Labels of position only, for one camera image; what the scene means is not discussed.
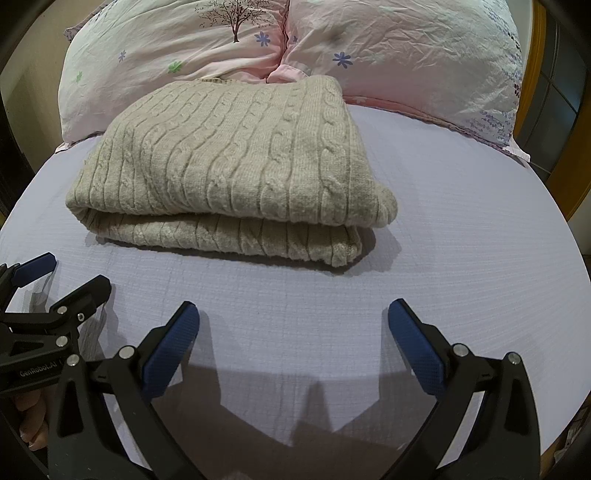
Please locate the person's left hand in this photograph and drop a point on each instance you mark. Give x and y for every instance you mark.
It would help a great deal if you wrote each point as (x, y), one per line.
(33, 415)

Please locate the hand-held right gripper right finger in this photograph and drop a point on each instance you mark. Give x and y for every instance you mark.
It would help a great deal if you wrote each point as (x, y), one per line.
(418, 350)

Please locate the lavender bed sheet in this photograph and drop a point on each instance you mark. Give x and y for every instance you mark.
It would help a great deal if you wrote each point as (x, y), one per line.
(461, 230)

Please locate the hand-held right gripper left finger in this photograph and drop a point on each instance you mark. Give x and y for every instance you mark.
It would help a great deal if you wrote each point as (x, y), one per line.
(168, 350)

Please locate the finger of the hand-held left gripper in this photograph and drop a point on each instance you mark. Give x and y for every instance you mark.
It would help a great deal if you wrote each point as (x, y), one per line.
(87, 295)
(34, 268)

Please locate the pink pillow with flower print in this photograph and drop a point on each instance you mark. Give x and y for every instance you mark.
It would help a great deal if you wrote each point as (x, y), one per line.
(415, 50)

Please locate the yellow wooden cabinet frame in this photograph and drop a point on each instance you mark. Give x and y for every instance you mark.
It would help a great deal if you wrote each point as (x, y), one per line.
(575, 175)

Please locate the pink pillow with tree print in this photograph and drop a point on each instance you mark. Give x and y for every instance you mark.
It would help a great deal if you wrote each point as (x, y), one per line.
(161, 41)

